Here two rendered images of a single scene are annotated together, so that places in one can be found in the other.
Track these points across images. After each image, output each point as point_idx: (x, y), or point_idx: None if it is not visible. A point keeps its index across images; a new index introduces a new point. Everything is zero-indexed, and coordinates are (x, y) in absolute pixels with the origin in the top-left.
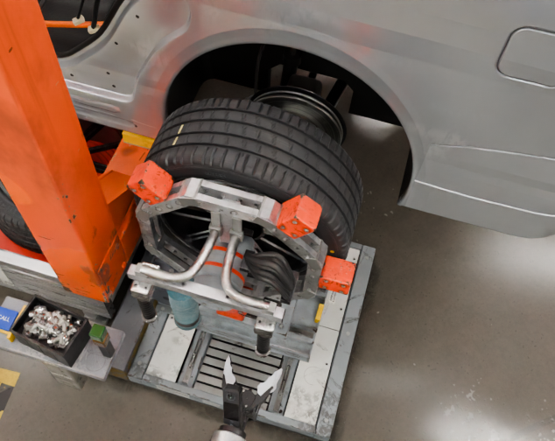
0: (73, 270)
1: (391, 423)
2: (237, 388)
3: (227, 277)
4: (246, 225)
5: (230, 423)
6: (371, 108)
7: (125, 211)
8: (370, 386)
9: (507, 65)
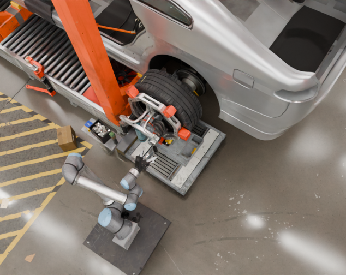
0: (109, 113)
1: (208, 196)
2: (139, 157)
3: (145, 124)
4: None
5: (136, 167)
6: None
7: None
8: (206, 181)
9: (235, 78)
